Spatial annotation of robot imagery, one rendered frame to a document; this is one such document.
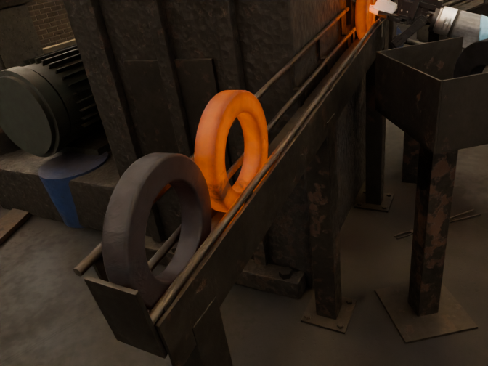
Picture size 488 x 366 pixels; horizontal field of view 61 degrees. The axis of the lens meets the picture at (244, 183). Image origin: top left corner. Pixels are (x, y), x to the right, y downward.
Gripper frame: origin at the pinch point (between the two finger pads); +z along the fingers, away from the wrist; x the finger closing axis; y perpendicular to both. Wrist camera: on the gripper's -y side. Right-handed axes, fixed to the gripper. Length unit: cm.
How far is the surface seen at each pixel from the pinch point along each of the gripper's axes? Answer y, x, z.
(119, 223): -1, 115, -1
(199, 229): -10, 103, -4
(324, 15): 0.8, 24.1, 6.7
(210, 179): -5, 99, -3
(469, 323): -59, 47, -59
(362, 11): 0.6, 7.6, 0.2
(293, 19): 3.9, 47.0, 7.7
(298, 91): -8, 54, 1
